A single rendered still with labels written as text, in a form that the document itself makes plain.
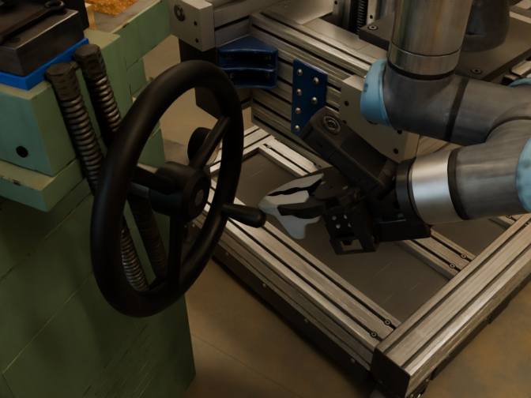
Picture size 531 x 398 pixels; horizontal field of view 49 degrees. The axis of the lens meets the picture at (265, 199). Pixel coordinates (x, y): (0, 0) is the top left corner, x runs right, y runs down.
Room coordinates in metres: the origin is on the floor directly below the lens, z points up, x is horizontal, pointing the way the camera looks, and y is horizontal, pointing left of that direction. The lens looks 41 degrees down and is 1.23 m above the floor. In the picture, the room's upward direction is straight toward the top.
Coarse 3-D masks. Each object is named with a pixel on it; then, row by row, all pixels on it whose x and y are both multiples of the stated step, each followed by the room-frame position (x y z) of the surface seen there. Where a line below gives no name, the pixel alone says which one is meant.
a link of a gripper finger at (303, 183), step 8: (312, 176) 0.56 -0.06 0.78; (320, 176) 0.55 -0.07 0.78; (288, 184) 0.56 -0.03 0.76; (296, 184) 0.55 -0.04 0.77; (304, 184) 0.54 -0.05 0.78; (312, 184) 0.53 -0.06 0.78; (272, 192) 0.55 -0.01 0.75; (280, 192) 0.55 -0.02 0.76; (288, 192) 0.54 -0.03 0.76; (312, 192) 0.53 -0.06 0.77
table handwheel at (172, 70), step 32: (192, 64) 0.53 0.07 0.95; (160, 96) 0.46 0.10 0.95; (224, 96) 0.58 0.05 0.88; (128, 128) 0.43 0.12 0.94; (224, 128) 0.58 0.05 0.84; (128, 160) 0.41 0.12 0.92; (192, 160) 0.53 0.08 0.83; (224, 160) 0.59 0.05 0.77; (96, 192) 0.39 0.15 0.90; (160, 192) 0.46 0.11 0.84; (192, 192) 0.47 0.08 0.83; (224, 192) 0.57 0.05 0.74; (96, 224) 0.37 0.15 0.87; (224, 224) 0.55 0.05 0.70; (96, 256) 0.36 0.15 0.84; (192, 256) 0.50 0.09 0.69; (128, 288) 0.37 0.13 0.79; (160, 288) 0.43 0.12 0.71
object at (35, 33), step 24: (24, 0) 0.56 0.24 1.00; (48, 0) 0.55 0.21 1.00; (72, 0) 0.57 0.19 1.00; (0, 24) 0.50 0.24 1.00; (48, 24) 0.50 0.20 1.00; (72, 24) 0.52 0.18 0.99; (0, 48) 0.46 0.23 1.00; (24, 48) 0.46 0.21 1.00; (48, 48) 0.49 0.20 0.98; (72, 48) 0.51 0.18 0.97; (0, 72) 0.47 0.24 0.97; (24, 72) 0.46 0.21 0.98
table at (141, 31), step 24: (144, 0) 0.80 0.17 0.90; (96, 24) 0.72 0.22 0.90; (120, 24) 0.72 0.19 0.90; (144, 24) 0.76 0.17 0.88; (168, 24) 0.81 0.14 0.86; (144, 48) 0.75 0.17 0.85; (0, 168) 0.46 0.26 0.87; (24, 168) 0.46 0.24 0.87; (72, 168) 0.46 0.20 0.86; (0, 192) 0.45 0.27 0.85; (24, 192) 0.43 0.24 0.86; (48, 192) 0.43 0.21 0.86
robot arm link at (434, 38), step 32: (416, 0) 0.56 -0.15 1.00; (448, 0) 0.55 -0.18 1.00; (416, 32) 0.55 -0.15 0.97; (448, 32) 0.55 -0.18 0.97; (384, 64) 0.60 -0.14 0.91; (416, 64) 0.55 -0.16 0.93; (448, 64) 0.55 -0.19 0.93; (384, 96) 0.57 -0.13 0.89; (416, 96) 0.55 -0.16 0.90; (448, 96) 0.54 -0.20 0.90; (416, 128) 0.55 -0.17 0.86; (448, 128) 0.53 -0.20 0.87
